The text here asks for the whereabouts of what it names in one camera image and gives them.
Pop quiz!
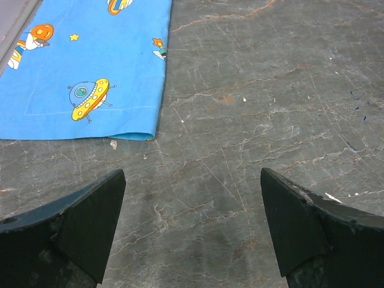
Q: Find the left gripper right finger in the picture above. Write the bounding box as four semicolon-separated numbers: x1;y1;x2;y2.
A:
260;168;383;287

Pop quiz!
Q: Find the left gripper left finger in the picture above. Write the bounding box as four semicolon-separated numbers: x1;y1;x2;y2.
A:
1;169;126;287

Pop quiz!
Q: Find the blue patterned cloth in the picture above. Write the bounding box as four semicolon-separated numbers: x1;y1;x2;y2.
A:
1;1;172;141

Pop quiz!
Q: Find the aluminium frame rail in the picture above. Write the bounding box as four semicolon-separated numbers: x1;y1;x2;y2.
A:
1;0;42;74

